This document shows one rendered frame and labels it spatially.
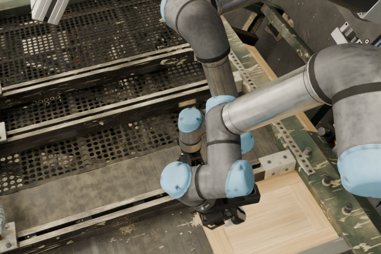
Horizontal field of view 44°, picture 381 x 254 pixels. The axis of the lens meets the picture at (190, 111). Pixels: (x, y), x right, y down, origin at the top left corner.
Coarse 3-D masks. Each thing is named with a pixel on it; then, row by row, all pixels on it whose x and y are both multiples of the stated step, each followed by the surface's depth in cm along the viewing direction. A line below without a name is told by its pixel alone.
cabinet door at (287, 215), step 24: (264, 192) 171; (288, 192) 171; (264, 216) 164; (288, 216) 164; (312, 216) 164; (216, 240) 158; (240, 240) 158; (264, 240) 158; (288, 240) 157; (312, 240) 157
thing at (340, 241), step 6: (336, 240) 154; (342, 240) 154; (318, 246) 153; (324, 246) 153; (330, 246) 153; (336, 246) 153; (342, 246) 153; (348, 246) 153; (300, 252) 152; (306, 252) 152; (312, 252) 152; (318, 252) 152; (324, 252) 152; (330, 252) 152; (336, 252) 151; (342, 252) 152; (348, 252) 153
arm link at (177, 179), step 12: (168, 168) 103; (180, 168) 102; (192, 168) 104; (168, 180) 102; (180, 180) 101; (192, 180) 101; (168, 192) 101; (180, 192) 101; (192, 192) 102; (192, 204) 107
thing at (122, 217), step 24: (264, 168) 172; (288, 168) 176; (72, 216) 160; (96, 216) 162; (120, 216) 160; (144, 216) 165; (0, 240) 151; (24, 240) 154; (48, 240) 156; (72, 240) 160
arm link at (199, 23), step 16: (192, 16) 121; (208, 16) 121; (192, 32) 121; (208, 32) 120; (224, 32) 123; (192, 48) 125; (208, 48) 122; (224, 48) 123; (208, 64) 125; (224, 64) 127; (208, 80) 131; (224, 80) 129
